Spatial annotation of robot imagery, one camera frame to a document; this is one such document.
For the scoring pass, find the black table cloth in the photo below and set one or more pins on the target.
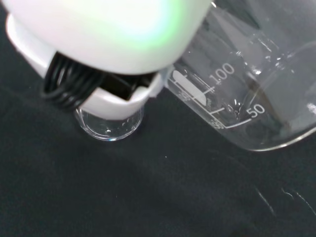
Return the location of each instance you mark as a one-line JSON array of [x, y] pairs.
[[123, 197]]

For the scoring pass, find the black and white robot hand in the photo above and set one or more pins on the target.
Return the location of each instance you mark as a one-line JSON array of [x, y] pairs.
[[103, 37]]

